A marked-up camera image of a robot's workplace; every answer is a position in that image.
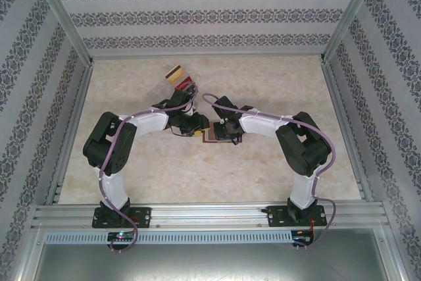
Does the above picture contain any brown leather card holder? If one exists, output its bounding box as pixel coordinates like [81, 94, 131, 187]
[201, 121, 245, 145]

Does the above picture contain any red card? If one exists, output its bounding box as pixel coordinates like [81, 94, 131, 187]
[174, 76, 195, 91]

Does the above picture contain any gold card with black stripe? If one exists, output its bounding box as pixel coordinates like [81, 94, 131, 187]
[164, 64, 186, 85]

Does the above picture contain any grey metal sheet panel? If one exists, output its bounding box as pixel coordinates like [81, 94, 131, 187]
[19, 226, 405, 281]

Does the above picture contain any aluminium mounting rail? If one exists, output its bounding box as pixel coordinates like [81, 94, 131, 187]
[31, 202, 386, 229]

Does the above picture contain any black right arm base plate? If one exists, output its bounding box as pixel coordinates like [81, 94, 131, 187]
[266, 205, 326, 228]

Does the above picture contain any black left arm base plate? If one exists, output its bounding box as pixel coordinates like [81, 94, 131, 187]
[93, 207, 152, 229]

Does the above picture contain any slotted grey cable duct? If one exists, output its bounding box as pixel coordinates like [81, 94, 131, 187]
[44, 230, 294, 245]

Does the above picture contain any aluminium table side rail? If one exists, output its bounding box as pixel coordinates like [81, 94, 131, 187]
[319, 57, 376, 203]
[44, 60, 96, 206]

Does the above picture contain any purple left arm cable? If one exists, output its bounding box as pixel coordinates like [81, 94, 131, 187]
[98, 82, 200, 253]

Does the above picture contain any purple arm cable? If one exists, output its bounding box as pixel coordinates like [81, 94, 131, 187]
[202, 92, 337, 249]
[98, 82, 200, 253]

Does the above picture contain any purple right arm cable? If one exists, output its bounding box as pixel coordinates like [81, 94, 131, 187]
[202, 92, 337, 249]

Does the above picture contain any aluminium frame post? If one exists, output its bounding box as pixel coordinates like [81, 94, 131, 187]
[318, 0, 385, 64]
[31, 0, 96, 66]

